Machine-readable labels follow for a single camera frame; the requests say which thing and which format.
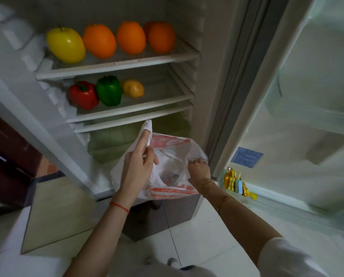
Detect yellow wrapped candy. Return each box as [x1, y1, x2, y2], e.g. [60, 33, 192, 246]
[242, 182, 258, 201]

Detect red bell pepper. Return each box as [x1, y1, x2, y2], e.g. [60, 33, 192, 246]
[67, 81, 99, 111]

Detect blue label sticker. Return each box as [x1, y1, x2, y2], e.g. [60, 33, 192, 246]
[234, 147, 264, 169]

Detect green bell pepper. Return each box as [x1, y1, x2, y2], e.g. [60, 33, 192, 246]
[96, 75, 123, 107]

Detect person's left forearm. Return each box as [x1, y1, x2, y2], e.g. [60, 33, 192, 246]
[71, 196, 142, 277]

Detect orange fruit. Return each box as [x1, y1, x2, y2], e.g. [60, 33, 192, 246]
[116, 21, 146, 55]
[83, 24, 117, 59]
[143, 21, 157, 37]
[148, 22, 176, 54]

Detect dark brown wooden cabinet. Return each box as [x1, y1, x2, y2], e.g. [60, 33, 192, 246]
[0, 106, 60, 209]

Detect beige refrigerator body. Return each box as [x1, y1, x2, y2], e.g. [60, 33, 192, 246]
[0, 0, 291, 243]

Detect clear door shelf bin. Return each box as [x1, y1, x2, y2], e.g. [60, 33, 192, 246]
[265, 68, 344, 137]

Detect white shirt sleeve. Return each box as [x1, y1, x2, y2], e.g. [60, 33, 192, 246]
[257, 236, 344, 277]

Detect red string bracelet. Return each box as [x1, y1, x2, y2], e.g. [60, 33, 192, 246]
[110, 201, 130, 214]

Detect person's right forearm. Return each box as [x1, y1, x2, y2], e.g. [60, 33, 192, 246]
[196, 180, 283, 264]

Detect person's right hand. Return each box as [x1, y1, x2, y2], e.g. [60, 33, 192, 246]
[188, 159, 212, 192]

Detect clear crisper drawer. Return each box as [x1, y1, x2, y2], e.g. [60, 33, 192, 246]
[87, 115, 191, 164]

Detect yellow apple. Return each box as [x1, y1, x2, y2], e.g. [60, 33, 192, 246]
[46, 26, 86, 64]

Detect white red printed plastic bag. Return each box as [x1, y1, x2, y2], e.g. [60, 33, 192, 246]
[110, 119, 209, 201]

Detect clear door bottom rack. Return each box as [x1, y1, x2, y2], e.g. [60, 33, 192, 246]
[218, 167, 344, 231]

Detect white refrigerator door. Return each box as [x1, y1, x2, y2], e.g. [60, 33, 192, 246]
[211, 0, 344, 237]

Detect person's left hand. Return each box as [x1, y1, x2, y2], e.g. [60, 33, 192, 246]
[114, 130, 160, 204]

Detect golden wrapped candy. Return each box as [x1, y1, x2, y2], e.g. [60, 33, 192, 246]
[223, 168, 238, 190]

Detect glass refrigerator shelf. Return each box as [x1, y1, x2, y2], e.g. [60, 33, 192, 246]
[66, 65, 194, 124]
[74, 100, 193, 133]
[36, 36, 201, 81]

